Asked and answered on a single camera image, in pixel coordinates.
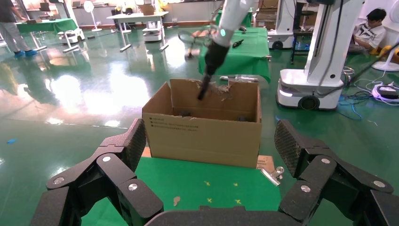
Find yellow object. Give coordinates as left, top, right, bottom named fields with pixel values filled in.
left=369, top=45, right=399, bottom=60

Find grey metal bar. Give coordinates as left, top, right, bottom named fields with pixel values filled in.
left=219, top=75, right=260, bottom=84

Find white standing fan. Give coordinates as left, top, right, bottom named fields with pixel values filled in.
left=83, top=0, right=104, bottom=33

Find blue floor cable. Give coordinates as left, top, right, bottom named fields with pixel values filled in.
left=336, top=93, right=379, bottom=127

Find white fan stand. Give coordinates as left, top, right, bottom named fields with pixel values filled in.
left=371, top=37, right=399, bottom=73

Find standing person in dark shirt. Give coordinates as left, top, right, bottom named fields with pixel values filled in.
left=0, top=0, right=39, bottom=59

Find seated person in white shirt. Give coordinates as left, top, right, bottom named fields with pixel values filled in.
left=347, top=8, right=388, bottom=56

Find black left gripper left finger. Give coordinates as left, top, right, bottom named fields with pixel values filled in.
left=29, top=118, right=164, bottom=226

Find large open cardboard carton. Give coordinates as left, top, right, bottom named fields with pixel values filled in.
left=142, top=78, right=263, bottom=170

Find silver metal binder clip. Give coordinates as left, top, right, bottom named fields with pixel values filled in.
left=260, top=166, right=285, bottom=187

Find stacked brown cardboard boxes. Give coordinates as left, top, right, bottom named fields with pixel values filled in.
left=255, top=0, right=280, bottom=30

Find white power strip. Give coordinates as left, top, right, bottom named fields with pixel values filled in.
left=371, top=83, right=399, bottom=104

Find white wheeled robot chassis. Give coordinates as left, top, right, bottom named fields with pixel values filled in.
left=276, top=0, right=366, bottom=112
left=267, top=0, right=297, bottom=51

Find low white robot base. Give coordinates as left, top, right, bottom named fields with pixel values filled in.
left=142, top=20, right=163, bottom=43
left=57, top=27, right=86, bottom=45

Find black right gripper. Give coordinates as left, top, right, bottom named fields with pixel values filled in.
left=197, top=40, right=231, bottom=101

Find table with green cloth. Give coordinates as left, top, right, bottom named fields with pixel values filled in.
left=215, top=7, right=254, bottom=29
left=198, top=26, right=271, bottom=84
left=14, top=18, right=80, bottom=54

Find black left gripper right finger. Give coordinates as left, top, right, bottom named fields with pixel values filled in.
left=274, top=119, right=399, bottom=226

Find brown box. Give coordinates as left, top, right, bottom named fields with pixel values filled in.
left=137, top=3, right=157, bottom=16

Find white work table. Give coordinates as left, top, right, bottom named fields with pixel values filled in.
left=106, top=11, right=170, bottom=53

